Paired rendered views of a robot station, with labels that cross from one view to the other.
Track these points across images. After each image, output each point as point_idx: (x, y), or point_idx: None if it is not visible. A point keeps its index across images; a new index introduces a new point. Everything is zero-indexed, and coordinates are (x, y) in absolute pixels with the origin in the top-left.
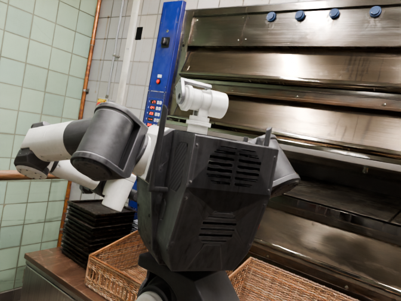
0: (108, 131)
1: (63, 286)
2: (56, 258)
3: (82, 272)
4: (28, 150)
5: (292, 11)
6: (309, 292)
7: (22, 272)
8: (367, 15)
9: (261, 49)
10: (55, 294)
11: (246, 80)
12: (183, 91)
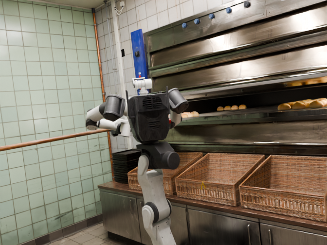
0: (111, 103)
1: (119, 192)
2: (113, 183)
3: (127, 185)
4: (89, 119)
5: (193, 19)
6: (237, 159)
7: (99, 205)
8: (226, 12)
9: (185, 43)
10: (117, 198)
11: (181, 62)
12: (134, 82)
